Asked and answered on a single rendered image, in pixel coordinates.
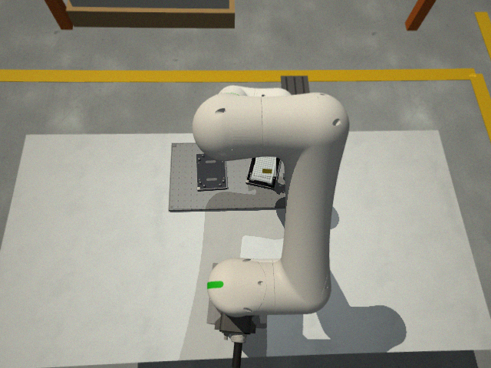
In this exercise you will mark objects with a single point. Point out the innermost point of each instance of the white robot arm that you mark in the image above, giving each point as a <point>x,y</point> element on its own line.
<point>308,133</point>

